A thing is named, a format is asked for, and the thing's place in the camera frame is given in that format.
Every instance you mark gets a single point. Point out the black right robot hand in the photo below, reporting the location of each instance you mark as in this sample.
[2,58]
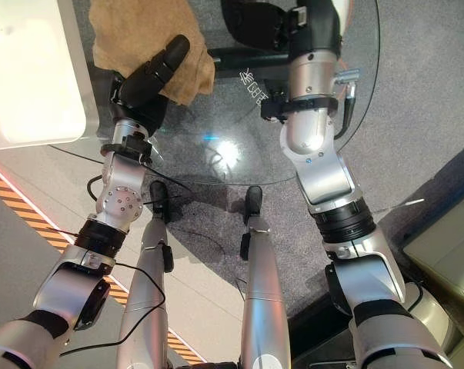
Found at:
[312,30]

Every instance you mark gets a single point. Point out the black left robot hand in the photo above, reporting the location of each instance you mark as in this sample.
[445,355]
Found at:
[141,90]

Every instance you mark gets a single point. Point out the tan cloth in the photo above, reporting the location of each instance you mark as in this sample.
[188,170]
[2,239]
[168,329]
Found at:
[120,34]

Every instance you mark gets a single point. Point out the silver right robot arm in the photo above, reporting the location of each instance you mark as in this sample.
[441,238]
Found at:
[324,177]

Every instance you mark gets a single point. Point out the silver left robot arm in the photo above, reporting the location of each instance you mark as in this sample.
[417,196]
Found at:
[116,200]

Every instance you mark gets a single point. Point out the dark left robot foot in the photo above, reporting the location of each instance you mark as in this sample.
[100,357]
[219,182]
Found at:
[159,196]

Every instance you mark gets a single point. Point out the dark robot foot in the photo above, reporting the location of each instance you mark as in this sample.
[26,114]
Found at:
[159,196]
[253,201]

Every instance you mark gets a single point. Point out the dark right robot foot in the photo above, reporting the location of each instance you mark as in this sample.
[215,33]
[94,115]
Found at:
[253,201]

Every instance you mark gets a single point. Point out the orange black striped floor tape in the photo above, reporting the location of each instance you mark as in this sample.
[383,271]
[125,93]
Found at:
[24,203]

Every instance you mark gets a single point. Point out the silver left robot leg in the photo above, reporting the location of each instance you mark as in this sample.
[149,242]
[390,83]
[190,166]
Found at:
[147,292]

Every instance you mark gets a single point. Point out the silver robot leg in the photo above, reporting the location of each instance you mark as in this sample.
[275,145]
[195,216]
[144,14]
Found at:
[147,292]
[260,292]

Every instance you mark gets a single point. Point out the silver right robot leg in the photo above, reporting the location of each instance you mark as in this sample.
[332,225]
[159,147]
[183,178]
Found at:
[260,292]

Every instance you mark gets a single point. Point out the beige furniture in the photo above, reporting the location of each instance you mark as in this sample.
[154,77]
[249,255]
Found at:
[443,246]

